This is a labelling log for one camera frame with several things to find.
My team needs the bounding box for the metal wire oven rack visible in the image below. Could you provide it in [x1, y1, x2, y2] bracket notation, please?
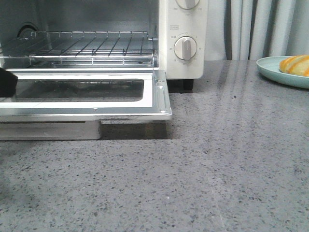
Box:
[0, 31, 159, 69]

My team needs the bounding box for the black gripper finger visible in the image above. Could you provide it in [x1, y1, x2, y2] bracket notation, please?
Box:
[0, 68, 18, 98]

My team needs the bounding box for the teal round plate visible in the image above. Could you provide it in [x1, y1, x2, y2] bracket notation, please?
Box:
[256, 56, 309, 89]

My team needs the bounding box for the golden croissant bread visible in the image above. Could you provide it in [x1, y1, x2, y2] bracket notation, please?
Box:
[279, 55, 309, 77]

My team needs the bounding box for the white Toshiba toaster oven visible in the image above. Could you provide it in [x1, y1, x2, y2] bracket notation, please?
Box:
[0, 0, 208, 90]

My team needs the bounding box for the grey pleated curtain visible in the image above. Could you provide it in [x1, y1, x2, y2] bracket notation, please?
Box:
[204, 0, 309, 60]

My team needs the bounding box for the lower white oven knob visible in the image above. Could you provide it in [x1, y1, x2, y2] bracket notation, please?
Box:
[174, 36, 197, 61]

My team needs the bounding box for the white oven knob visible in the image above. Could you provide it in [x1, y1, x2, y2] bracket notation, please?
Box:
[176, 0, 199, 10]
[174, 36, 197, 61]

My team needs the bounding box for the glass oven door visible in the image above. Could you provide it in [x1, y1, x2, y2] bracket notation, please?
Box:
[0, 69, 172, 141]

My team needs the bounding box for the upper white oven knob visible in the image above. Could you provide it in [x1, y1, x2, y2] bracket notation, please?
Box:
[176, 0, 199, 10]

